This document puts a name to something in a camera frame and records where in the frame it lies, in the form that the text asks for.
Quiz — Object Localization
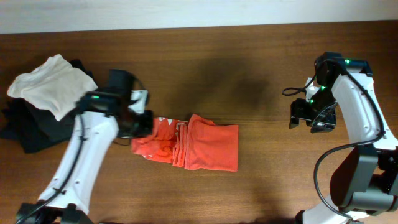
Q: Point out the orange t-shirt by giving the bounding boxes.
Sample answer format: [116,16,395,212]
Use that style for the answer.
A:
[131,114,239,172]

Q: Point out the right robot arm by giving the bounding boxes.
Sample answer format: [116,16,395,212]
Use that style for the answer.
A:
[282,52,397,224]

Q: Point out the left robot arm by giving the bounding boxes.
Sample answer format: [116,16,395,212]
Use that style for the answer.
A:
[16,69,154,224]

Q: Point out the black folded clothes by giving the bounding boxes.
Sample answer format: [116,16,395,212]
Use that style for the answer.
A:
[1,60,95,153]

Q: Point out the white folded shirt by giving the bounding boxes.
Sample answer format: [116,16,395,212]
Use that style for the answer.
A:
[7,54,98,121]

